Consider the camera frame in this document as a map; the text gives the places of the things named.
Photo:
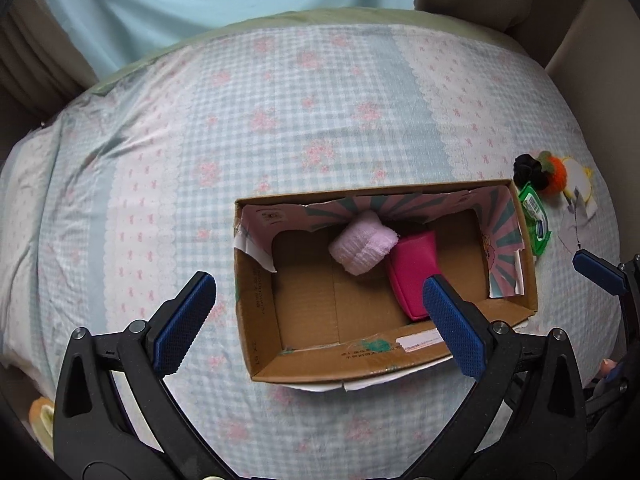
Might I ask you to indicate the magenta soft pouch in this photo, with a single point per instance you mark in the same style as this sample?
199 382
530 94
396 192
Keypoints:
408 265

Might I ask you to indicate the green wet wipes pack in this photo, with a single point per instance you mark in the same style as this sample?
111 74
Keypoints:
536 219

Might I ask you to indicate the right hand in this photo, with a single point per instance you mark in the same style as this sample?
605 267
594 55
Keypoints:
606 367

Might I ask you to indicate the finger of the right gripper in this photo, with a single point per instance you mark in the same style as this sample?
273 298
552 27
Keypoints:
600 272

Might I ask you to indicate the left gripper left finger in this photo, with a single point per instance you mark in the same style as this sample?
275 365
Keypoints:
114 416

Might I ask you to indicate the yellow rimmed white mesh pad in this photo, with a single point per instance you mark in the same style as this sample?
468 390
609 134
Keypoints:
578 184

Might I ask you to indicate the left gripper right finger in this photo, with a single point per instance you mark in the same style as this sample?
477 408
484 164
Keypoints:
525 415

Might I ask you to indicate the green bed sheet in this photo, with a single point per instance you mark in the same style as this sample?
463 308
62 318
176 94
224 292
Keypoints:
330 17

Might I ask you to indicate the cardboard box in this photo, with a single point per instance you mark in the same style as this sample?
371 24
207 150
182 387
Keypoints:
305 322

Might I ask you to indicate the pink rolled towel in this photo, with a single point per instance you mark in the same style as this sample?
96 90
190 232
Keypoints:
363 244

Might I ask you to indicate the black fuzzy scrunchie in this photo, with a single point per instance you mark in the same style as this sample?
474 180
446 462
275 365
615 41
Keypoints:
528 170

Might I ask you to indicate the orange green furry pompom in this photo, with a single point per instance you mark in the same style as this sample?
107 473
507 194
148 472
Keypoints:
553 174

